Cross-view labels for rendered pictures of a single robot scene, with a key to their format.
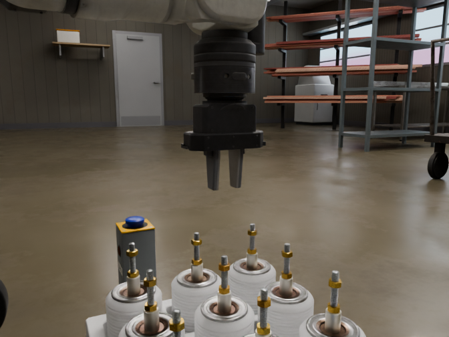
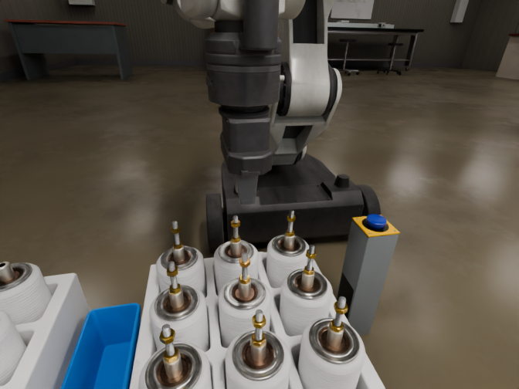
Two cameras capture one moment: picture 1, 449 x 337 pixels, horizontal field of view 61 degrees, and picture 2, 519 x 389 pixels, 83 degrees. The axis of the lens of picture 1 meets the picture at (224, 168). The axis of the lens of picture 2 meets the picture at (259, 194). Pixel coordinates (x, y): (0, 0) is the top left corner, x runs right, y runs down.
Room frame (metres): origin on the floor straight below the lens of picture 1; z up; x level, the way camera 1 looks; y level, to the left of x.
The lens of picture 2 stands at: (0.67, -0.36, 0.66)
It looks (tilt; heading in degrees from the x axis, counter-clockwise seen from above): 28 degrees down; 103
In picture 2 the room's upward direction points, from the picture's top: 1 degrees clockwise
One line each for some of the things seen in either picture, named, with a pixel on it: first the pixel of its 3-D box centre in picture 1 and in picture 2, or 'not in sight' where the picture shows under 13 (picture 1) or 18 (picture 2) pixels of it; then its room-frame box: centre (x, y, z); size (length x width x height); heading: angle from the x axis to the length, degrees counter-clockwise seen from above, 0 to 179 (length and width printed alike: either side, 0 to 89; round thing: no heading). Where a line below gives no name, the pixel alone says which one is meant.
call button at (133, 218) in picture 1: (134, 222); (375, 222); (0.79, 0.19, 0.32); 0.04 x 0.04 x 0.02
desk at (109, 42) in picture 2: not in sight; (77, 50); (-3.58, 4.19, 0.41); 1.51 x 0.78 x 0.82; 23
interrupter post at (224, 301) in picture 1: (224, 301); (244, 287); (0.56, 0.00, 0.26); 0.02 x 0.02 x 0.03
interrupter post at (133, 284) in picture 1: (133, 284); (289, 240); (0.62, 0.16, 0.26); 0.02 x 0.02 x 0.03
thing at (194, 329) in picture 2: not in sight; (182, 336); (0.45, -0.05, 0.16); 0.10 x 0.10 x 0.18
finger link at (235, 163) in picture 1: (238, 166); (247, 184); (0.57, -0.02, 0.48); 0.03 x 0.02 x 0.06; 27
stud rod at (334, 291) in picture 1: (334, 296); (169, 346); (0.51, -0.16, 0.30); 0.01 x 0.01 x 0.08
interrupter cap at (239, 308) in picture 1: (224, 308); (245, 292); (0.56, 0.00, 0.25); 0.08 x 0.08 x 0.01
